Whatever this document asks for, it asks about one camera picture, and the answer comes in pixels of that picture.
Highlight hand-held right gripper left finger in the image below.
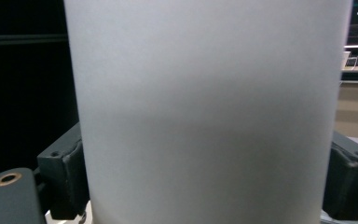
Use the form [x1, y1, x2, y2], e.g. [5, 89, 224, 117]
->
[36, 121, 91, 221]

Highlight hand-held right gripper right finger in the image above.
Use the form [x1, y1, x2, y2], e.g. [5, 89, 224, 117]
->
[321, 130, 358, 222]

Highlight single white paper cup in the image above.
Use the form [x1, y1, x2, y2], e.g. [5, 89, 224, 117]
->
[62, 0, 354, 224]

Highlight wooden desk with clutter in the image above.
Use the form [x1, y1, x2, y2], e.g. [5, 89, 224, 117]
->
[335, 49, 358, 140]

